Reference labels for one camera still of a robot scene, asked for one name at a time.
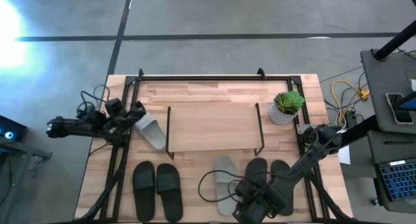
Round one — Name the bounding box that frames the wooden shelf with black legs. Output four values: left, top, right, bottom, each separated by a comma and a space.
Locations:
165, 103, 266, 160

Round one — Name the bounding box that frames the grey cart top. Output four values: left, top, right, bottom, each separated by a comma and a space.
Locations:
359, 48, 416, 136

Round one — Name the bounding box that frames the black smartphone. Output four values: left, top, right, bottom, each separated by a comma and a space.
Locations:
385, 92, 415, 125

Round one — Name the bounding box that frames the grey metal stand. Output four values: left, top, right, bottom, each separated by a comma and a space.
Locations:
0, 136, 53, 199

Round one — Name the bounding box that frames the black metal pole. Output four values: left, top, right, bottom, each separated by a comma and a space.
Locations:
337, 90, 416, 149
372, 19, 416, 62

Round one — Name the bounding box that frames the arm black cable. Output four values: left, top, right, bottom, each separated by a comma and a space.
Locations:
77, 84, 112, 117
197, 169, 287, 204

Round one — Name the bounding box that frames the yellow floor cable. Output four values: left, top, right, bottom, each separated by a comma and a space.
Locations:
330, 79, 371, 124

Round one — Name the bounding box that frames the grey slide sandal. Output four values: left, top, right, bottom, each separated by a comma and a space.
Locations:
134, 112, 168, 151
213, 156, 242, 216

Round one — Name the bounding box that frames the green plant in patterned pot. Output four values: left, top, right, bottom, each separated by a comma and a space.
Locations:
267, 90, 306, 126

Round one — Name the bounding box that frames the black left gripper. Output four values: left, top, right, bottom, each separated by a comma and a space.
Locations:
103, 101, 146, 147

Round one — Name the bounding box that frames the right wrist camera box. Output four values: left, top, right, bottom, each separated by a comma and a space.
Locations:
234, 179, 261, 202

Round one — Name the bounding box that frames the grey metal mounting plate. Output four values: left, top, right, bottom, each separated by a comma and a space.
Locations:
296, 123, 313, 134

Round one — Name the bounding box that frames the white paper sheet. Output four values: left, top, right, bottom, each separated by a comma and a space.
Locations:
337, 145, 352, 166

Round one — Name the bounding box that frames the black device with blue light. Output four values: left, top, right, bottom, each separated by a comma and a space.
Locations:
0, 115, 29, 143

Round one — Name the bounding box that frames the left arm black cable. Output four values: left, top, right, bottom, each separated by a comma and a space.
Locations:
77, 84, 112, 117

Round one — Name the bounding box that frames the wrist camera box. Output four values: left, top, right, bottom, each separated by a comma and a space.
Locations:
234, 179, 261, 202
104, 98, 124, 119

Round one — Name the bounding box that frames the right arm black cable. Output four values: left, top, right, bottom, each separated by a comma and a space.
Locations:
197, 169, 287, 204

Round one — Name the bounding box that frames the grey cart tray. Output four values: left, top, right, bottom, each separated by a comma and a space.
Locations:
367, 130, 416, 215

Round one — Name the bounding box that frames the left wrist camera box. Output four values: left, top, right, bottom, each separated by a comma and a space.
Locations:
104, 98, 124, 119

